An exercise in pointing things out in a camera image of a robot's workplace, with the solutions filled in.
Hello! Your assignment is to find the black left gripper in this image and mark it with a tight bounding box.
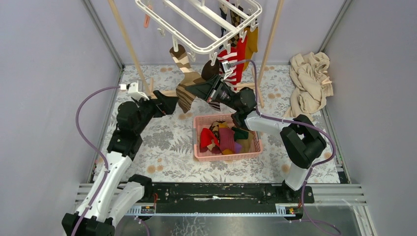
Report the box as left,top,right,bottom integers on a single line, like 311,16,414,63
133,90,179,135

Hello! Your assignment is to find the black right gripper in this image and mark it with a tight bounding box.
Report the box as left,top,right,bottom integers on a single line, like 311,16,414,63
185,74,240,112

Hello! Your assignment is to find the red white striped sock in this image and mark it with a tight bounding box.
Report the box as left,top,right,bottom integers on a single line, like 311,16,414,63
217,47,242,90

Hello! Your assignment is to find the brown argyle sock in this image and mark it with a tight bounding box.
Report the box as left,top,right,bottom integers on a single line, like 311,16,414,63
209,120,229,140

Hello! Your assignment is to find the red bear sock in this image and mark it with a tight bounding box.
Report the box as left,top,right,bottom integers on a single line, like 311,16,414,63
199,128,221,154

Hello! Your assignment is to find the green sock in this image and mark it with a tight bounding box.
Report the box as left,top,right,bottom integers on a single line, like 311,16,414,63
232,127,249,141

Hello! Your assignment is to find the brown striped sock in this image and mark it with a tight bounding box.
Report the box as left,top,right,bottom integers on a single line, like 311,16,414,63
169,44,205,113

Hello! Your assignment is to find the purple orange striped sock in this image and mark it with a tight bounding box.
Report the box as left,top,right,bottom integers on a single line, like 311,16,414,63
219,128,242,155

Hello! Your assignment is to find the tan plain sock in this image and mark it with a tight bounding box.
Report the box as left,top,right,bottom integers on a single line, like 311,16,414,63
238,131,254,153

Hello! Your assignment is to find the mustard brown cuffed sock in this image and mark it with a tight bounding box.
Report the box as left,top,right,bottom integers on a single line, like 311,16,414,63
244,27,259,59

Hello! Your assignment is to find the dark argyle sock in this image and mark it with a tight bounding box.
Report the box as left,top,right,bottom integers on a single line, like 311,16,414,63
229,10,241,48

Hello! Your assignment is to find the navy bear sock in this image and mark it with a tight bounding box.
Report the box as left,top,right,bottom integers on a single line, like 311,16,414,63
219,6,229,40

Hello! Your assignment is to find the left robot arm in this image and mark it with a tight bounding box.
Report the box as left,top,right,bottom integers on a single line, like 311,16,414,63
61,90,179,236

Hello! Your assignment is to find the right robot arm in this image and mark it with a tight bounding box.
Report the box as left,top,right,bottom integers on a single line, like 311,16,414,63
185,76,327,203

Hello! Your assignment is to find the wooden hanger stand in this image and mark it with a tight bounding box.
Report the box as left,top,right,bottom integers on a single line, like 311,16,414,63
107,0,284,95

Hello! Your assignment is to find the white plastic sock hanger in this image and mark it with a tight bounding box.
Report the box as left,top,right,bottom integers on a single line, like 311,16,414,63
135,0,263,61

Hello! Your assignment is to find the pink plastic basket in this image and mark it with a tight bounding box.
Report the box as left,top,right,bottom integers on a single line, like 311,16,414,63
192,114,263,162

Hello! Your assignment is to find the floral table mat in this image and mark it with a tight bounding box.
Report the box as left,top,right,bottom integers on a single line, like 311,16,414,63
94,64,341,184

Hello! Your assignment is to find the orange plastic clip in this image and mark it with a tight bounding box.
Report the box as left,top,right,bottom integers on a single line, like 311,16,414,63
143,4,153,29

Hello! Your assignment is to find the beige crumpled cloth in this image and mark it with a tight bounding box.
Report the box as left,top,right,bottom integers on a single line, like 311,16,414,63
284,52,333,118

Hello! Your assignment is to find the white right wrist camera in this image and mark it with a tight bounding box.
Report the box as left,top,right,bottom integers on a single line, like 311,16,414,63
221,60,233,80

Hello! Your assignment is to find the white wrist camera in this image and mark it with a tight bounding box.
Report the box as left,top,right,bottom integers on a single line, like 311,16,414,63
221,60,233,80
119,82,150,101

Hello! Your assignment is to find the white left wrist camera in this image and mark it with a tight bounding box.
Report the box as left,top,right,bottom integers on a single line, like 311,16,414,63
119,82,150,101

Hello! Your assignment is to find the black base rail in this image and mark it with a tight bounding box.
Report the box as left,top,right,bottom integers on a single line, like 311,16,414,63
138,182,315,214

